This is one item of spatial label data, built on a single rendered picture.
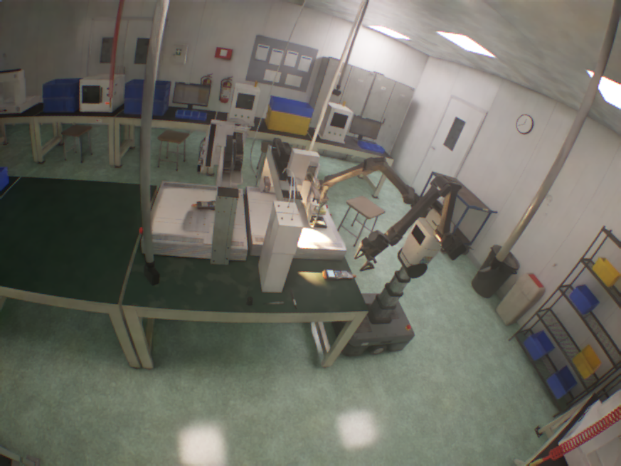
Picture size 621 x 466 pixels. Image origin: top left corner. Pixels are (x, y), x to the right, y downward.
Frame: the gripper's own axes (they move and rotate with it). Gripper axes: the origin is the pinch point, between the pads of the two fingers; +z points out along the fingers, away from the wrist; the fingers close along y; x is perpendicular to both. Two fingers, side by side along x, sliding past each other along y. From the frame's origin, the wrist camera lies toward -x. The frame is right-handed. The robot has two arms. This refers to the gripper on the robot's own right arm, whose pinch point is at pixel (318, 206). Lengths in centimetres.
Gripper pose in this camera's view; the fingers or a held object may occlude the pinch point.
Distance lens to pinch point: 224.7
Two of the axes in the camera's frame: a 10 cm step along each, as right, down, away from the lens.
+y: -9.3, -0.8, -3.5
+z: -2.7, 7.8, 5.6
